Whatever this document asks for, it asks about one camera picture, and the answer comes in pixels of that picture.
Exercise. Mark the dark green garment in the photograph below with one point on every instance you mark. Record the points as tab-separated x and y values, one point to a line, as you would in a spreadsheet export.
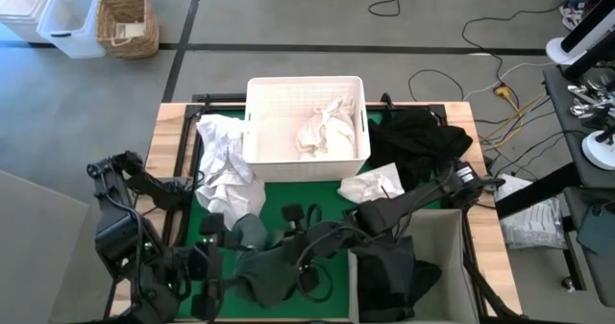
262	276

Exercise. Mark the small white cloth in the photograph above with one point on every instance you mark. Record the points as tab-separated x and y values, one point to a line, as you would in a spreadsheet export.
370	187

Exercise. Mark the white lace cloth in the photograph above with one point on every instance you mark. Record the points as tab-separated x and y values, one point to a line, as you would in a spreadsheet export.
331	136

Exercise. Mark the white perforated plastic basket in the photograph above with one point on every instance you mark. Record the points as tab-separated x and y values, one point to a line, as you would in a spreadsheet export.
274	122

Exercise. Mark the yellow power plug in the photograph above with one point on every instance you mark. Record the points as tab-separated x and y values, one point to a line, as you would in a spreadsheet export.
503	92

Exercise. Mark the dark grey side cart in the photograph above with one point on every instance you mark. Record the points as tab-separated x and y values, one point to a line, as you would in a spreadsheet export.
600	276

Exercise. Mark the black table frame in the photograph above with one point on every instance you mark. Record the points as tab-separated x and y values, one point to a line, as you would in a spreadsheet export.
184	136

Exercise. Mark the black garment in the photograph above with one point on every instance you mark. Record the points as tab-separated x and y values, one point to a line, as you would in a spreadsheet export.
413	141

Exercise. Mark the clear plastic bag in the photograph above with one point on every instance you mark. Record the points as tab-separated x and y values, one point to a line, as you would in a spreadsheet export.
533	223

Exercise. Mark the person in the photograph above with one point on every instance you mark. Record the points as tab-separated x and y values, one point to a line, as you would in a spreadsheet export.
572	16

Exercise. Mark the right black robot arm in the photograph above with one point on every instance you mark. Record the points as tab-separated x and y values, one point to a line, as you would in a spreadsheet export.
413	199

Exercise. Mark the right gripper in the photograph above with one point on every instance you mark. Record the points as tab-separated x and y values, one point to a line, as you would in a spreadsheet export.
314	244

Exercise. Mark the silver metal spoon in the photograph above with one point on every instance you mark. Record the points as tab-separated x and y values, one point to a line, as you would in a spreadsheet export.
579	90
581	110

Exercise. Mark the dark teal cloth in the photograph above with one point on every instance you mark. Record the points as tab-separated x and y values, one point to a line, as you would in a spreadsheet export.
600	230

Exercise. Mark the wicker basket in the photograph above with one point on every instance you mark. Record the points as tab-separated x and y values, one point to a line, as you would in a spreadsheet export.
127	40

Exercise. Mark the white round stand base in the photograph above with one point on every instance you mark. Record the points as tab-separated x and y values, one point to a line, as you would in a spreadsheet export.
598	153

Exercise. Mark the grey fabric bin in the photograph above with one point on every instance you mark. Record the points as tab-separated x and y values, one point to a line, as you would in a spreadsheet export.
447	247

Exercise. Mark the white plastic bin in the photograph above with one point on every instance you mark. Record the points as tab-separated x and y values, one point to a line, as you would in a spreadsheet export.
21	7

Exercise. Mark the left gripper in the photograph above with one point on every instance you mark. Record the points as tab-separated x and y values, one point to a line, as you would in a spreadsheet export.
207	256

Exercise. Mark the black frame strut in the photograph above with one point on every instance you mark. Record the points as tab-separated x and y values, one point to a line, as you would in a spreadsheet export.
490	295

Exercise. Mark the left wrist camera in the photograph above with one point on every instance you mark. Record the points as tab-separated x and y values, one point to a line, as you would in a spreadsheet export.
211	224

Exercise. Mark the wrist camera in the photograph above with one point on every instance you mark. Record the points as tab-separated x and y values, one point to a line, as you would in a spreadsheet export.
211	224
292	213

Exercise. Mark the black metal bar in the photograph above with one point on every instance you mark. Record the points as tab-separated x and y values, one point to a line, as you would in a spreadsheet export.
588	57
538	191

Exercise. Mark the dark grey garment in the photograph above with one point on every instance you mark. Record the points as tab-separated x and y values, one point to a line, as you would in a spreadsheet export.
389	281

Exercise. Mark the white paper sheet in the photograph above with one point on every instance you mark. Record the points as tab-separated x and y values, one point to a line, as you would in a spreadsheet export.
130	31

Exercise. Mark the black clamp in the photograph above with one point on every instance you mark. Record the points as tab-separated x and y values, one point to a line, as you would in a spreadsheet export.
387	102

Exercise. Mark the black caster wheel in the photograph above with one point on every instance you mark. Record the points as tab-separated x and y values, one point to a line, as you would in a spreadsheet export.
568	283

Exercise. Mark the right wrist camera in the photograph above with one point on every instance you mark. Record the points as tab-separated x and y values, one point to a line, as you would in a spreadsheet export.
292	213

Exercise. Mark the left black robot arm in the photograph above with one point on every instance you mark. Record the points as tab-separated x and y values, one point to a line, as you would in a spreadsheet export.
115	237

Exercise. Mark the white base stand with pole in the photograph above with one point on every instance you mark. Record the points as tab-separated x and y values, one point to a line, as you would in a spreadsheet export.
559	50

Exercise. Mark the large white shirt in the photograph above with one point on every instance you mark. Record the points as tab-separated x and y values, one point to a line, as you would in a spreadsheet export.
226	170

